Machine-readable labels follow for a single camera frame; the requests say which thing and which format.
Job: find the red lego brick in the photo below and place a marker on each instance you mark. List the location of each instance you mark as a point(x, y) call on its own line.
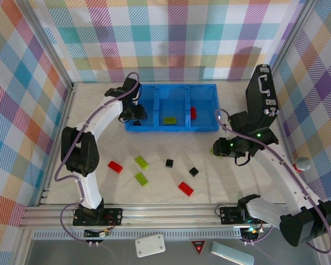
point(115, 166)
point(193, 113)
point(186, 188)

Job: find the red triangle sticker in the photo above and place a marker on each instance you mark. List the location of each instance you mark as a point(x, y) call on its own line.
point(198, 246)

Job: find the light blue flat object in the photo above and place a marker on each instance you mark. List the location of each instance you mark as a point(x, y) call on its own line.
point(231, 254)

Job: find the small electronics connector board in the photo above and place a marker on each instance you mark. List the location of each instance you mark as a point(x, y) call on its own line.
point(103, 233)

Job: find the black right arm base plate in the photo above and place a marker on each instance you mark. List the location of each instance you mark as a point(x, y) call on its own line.
point(227, 215)

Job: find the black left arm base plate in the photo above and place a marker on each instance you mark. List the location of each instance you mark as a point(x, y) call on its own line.
point(113, 216)

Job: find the small black lego brick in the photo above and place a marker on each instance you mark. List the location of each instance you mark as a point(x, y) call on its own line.
point(168, 163)
point(137, 123)
point(193, 171)

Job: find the aluminium frame post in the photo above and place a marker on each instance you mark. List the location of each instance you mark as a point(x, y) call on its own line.
point(44, 41)
point(295, 33)

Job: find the electronics board with green light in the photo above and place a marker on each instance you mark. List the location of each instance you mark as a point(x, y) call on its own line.
point(251, 232)

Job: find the white rectangular plate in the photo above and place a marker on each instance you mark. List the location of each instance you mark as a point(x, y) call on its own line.
point(150, 245)

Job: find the red glitter toy microphone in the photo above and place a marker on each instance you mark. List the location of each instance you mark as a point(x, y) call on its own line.
point(303, 163)

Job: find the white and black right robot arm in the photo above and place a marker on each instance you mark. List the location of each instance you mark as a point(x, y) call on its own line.
point(281, 176)

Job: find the green lego brick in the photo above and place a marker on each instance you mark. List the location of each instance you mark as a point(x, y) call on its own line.
point(211, 150)
point(141, 162)
point(141, 179)
point(170, 120)

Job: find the blue three-compartment plastic bin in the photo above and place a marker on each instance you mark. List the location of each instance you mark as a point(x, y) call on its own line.
point(204, 96)

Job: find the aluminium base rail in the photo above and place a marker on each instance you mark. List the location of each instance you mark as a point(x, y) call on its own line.
point(168, 214)

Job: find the aluminium side rail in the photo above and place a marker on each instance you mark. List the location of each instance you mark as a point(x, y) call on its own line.
point(287, 150)
point(69, 105)

